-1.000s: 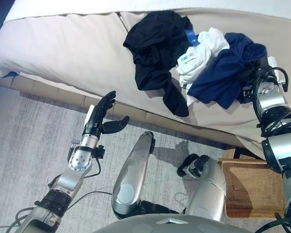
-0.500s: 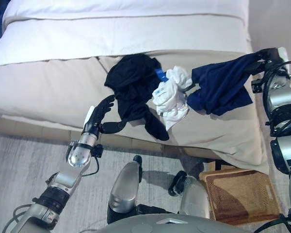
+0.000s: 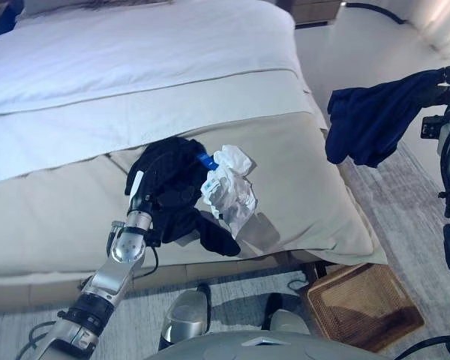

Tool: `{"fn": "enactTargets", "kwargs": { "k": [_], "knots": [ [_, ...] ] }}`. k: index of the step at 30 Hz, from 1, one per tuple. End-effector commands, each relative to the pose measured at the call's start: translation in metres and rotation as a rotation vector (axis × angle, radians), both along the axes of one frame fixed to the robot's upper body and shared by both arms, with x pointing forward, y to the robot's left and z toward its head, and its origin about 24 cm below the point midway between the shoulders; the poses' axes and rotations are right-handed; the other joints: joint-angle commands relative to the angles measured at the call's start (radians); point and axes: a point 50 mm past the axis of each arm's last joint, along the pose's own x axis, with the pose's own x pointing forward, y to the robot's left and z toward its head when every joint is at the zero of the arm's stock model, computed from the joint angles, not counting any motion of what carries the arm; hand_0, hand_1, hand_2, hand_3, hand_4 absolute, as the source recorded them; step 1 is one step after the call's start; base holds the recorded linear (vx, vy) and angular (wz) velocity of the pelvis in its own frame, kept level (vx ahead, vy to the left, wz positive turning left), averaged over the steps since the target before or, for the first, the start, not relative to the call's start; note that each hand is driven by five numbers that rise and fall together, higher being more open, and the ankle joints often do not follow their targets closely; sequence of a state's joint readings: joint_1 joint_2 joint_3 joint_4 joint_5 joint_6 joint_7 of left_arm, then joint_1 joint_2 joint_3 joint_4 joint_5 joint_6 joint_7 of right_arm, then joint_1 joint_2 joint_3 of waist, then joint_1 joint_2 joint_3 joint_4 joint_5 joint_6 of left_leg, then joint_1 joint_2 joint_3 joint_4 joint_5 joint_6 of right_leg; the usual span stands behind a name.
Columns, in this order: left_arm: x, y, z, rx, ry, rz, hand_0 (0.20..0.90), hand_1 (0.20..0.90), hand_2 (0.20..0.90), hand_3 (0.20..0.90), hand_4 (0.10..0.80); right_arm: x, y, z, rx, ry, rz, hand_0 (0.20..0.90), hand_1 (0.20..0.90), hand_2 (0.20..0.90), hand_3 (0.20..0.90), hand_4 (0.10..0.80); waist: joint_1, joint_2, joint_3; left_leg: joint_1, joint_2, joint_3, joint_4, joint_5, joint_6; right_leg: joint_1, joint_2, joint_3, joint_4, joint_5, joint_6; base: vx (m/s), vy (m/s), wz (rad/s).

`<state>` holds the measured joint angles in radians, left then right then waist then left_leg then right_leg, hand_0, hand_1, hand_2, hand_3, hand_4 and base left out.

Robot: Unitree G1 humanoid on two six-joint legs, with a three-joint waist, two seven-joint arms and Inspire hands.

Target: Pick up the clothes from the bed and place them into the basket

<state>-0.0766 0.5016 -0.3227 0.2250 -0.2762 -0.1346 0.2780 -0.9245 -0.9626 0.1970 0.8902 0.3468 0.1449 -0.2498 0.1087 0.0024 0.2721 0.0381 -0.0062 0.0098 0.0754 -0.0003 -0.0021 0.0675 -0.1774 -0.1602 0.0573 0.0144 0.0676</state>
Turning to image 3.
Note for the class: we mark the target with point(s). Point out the brown wicker basket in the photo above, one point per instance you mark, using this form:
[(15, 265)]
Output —
[(360, 307)]

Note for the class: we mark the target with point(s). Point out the silver right robot leg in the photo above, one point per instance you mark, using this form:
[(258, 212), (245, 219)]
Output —
[(288, 322)]

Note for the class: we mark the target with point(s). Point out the silver left robot leg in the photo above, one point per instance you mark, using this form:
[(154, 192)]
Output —
[(183, 318)]

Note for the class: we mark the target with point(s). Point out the large bed with beige blanket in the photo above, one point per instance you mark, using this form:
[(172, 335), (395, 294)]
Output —
[(135, 56)]

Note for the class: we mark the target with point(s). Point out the white garment with blue tag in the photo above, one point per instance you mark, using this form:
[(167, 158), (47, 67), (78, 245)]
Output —
[(232, 187)]

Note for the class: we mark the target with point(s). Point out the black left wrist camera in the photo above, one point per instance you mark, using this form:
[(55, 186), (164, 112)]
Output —
[(153, 240)]

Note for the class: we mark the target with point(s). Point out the black garment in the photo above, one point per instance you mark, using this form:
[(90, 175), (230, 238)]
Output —
[(172, 157)]

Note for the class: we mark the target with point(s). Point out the brown wooden nightstand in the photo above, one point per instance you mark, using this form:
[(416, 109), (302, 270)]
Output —
[(315, 11)]

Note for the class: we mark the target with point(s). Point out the dark cushion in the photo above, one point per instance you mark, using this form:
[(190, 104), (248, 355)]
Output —
[(3, 18)]

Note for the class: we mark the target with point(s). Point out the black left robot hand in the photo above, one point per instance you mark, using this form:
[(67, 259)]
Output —
[(140, 187)]

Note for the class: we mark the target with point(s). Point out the navy blue garment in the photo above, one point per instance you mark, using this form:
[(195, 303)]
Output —
[(371, 120)]

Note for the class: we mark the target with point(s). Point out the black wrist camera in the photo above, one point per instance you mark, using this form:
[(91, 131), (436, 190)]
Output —
[(153, 240), (430, 127)]

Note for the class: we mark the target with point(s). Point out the grey robot torso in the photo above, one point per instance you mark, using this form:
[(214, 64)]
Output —
[(228, 348)]

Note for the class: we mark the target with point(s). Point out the grey striped area rug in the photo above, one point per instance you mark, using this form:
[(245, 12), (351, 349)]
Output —
[(408, 243)]

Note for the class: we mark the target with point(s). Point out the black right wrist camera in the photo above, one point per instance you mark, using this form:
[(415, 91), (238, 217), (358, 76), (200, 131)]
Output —
[(430, 127)]

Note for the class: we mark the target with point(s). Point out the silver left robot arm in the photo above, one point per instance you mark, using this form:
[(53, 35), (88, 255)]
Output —
[(105, 273)]

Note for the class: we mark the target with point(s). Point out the silver robot leg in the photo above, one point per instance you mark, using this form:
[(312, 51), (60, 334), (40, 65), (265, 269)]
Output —
[(288, 322), (183, 318)]

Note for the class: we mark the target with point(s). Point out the black window base strip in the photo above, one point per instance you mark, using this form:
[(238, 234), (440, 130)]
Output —
[(363, 5)]

